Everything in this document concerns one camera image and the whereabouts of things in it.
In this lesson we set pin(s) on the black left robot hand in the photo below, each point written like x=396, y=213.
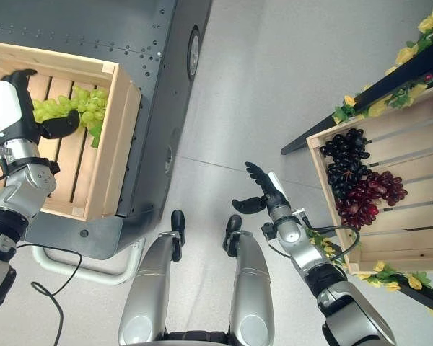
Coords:
x=7, y=108

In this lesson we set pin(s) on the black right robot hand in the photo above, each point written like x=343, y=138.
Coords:
x=267, y=187

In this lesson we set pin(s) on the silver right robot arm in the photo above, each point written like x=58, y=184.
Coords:
x=321, y=274

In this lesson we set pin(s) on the wooden crate on black shelf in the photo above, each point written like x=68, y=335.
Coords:
x=393, y=180

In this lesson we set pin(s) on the dark grey metal cart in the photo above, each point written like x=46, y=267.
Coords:
x=155, y=108

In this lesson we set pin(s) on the silver right robot leg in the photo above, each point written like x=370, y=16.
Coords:
x=249, y=281

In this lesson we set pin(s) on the black shelf with flower garland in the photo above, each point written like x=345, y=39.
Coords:
x=400, y=79

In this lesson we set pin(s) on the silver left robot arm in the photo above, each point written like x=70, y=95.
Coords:
x=12, y=202

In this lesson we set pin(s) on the red grape bunch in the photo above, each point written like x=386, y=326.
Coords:
x=371, y=198

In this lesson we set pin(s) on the yellow flower garland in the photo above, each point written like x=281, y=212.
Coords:
x=407, y=54

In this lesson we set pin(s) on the silver left robot leg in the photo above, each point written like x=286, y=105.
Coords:
x=151, y=281

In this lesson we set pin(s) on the silver robot leg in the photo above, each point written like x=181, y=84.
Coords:
x=151, y=281
x=249, y=281

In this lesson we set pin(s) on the black grape bunch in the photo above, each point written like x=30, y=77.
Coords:
x=346, y=158

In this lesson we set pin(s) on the wooden crate on grey cart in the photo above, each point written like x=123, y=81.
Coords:
x=75, y=144

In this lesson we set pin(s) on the green grape bunch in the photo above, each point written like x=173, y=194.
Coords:
x=72, y=106

